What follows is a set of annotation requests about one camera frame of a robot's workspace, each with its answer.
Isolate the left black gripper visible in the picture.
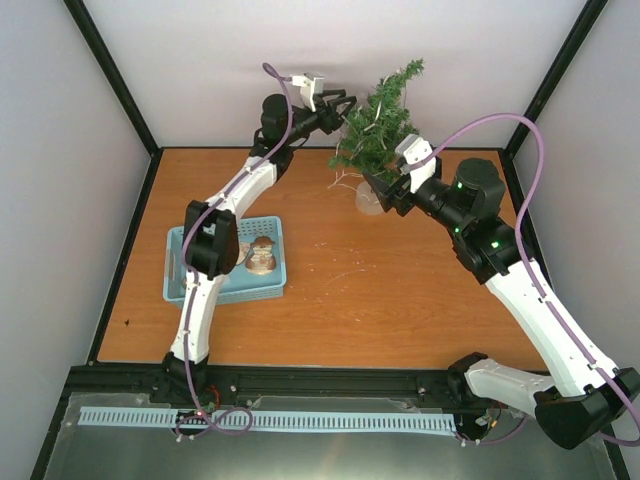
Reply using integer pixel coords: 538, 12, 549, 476
284, 91, 357, 146

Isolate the small green christmas tree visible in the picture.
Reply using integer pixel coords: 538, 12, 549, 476
327, 58, 429, 215

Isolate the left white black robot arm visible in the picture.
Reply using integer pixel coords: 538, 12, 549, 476
162, 89, 357, 403

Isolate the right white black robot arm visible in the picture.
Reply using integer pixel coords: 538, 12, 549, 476
364, 158, 639, 450

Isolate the snowman ornament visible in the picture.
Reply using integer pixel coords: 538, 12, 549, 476
245, 236, 276, 275

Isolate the blue plastic basket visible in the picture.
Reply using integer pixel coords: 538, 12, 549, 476
163, 216, 287, 308

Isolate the beige wooden heart ornament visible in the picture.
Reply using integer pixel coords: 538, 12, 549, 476
236, 242, 251, 265

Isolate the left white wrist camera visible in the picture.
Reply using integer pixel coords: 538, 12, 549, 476
289, 72, 324, 112

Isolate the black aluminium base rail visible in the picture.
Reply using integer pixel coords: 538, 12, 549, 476
64, 363, 556, 416

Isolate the purple floor cable loop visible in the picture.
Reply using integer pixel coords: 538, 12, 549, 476
172, 387, 254, 442

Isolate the light blue cable duct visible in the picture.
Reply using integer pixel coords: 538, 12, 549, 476
77, 406, 456, 436

